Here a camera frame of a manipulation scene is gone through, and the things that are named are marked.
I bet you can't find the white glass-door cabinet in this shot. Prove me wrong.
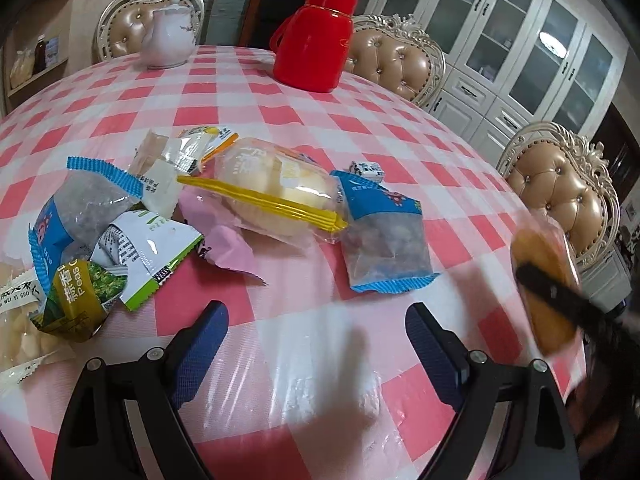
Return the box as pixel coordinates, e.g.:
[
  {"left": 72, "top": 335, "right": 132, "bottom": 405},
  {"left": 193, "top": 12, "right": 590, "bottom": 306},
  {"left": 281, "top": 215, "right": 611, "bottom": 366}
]
[{"left": 344, "top": 0, "right": 630, "bottom": 163}]

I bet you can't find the pink white checked tablecloth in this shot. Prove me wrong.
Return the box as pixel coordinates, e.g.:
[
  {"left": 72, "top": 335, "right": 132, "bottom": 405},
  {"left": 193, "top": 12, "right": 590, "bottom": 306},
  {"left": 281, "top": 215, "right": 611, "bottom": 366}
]
[{"left": 0, "top": 44, "right": 590, "bottom": 480}]

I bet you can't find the wall niche shelf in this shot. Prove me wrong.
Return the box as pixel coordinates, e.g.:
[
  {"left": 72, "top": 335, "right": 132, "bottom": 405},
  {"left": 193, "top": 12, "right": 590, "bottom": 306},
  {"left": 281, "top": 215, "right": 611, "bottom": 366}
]
[{"left": 0, "top": 0, "right": 77, "bottom": 118}]

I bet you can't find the small blue white candy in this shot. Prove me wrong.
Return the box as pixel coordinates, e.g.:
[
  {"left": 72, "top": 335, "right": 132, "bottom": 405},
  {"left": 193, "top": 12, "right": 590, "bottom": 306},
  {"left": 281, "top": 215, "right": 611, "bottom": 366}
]
[{"left": 348, "top": 159, "right": 387, "bottom": 182}]

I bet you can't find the blue-edged dark snack packet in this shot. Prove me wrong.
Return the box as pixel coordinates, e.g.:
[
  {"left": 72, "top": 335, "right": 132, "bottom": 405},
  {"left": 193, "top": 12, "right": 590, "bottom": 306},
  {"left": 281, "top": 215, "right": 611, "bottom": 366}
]
[
  {"left": 29, "top": 156, "right": 147, "bottom": 306},
  {"left": 331, "top": 169, "right": 440, "bottom": 295}
]

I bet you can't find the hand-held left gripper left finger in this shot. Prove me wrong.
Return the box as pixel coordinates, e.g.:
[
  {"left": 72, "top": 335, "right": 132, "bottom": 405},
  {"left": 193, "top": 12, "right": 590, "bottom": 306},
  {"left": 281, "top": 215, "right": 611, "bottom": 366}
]
[{"left": 52, "top": 300, "right": 231, "bottom": 480}]

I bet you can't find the white teapot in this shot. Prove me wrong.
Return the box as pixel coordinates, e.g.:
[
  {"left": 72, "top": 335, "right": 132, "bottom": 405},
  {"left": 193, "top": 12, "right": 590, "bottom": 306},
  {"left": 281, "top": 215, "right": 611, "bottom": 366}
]
[{"left": 137, "top": 2, "right": 197, "bottom": 71}]

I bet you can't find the clear pale cake packet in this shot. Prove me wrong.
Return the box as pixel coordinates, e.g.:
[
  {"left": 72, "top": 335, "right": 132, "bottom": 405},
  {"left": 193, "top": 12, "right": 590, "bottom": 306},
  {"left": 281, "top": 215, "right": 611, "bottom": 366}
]
[{"left": 134, "top": 129, "right": 212, "bottom": 217}]

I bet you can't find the pale yellow snack packet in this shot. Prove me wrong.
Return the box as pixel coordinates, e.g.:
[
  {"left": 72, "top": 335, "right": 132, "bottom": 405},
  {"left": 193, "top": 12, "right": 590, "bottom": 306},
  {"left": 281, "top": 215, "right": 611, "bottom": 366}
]
[{"left": 0, "top": 264, "right": 77, "bottom": 398}]

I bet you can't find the yellow-striped clear bread packet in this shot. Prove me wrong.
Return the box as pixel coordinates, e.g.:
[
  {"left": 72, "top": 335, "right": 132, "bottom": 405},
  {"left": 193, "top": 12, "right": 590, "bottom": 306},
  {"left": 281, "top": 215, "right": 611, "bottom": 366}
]
[{"left": 176, "top": 136, "right": 352, "bottom": 247}]

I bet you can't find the green peas packet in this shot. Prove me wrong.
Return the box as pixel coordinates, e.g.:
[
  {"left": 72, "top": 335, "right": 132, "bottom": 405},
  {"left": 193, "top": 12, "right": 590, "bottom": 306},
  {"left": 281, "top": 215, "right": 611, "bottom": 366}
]
[{"left": 36, "top": 259, "right": 127, "bottom": 343}]

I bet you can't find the red thermos jug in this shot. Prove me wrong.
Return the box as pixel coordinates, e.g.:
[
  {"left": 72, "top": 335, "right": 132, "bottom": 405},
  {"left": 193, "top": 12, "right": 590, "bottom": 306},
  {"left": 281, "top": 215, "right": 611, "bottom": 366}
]
[{"left": 269, "top": 0, "right": 360, "bottom": 94}]

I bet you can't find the beige tufted ornate chair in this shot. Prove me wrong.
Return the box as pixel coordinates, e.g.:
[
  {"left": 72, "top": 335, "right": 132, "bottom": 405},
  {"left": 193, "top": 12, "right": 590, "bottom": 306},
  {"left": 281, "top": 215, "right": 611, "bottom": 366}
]
[
  {"left": 95, "top": 0, "right": 206, "bottom": 63},
  {"left": 342, "top": 13, "right": 447, "bottom": 110},
  {"left": 496, "top": 121, "right": 622, "bottom": 283}
]

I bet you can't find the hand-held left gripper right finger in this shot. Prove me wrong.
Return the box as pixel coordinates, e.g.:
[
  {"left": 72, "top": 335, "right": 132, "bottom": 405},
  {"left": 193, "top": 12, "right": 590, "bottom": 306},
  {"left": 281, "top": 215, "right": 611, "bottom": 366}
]
[{"left": 405, "top": 302, "right": 581, "bottom": 480}]

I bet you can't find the pink snack packet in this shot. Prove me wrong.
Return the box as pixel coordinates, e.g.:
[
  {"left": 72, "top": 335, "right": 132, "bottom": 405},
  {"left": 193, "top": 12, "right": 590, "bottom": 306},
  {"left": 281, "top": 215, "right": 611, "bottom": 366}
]
[{"left": 177, "top": 192, "right": 268, "bottom": 287}]

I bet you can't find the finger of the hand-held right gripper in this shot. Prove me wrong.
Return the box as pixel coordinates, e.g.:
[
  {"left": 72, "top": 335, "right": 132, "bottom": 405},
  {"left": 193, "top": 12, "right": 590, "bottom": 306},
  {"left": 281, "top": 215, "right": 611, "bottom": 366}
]
[{"left": 516, "top": 263, "right": 607, "bottom": 334}]

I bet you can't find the white green snack packet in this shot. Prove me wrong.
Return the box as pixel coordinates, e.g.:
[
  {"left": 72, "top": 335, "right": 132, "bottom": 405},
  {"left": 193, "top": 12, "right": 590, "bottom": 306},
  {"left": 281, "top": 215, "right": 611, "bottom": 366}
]
[{"left": 94, "top": 209, "right": 205, "bottom": 312}]

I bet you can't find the orange pastry packet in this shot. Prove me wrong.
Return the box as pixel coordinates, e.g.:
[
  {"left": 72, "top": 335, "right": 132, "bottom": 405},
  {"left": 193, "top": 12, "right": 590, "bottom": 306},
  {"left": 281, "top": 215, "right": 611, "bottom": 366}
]
[{"left": 509, "top": 214, "right": 585, "bottom": 355}]

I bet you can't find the dark bottle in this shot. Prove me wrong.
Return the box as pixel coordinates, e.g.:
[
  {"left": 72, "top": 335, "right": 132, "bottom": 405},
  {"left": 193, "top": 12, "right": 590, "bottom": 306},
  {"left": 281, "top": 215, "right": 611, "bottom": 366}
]
[{"left": 34, "top": 34, "right": 49, "bottom": 75}]

